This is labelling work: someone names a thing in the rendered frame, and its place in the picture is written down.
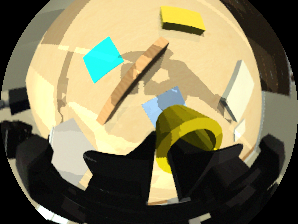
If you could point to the yellow rectangular block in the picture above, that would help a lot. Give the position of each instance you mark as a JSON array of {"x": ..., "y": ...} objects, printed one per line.
[{"x": 176, "y": 19}]

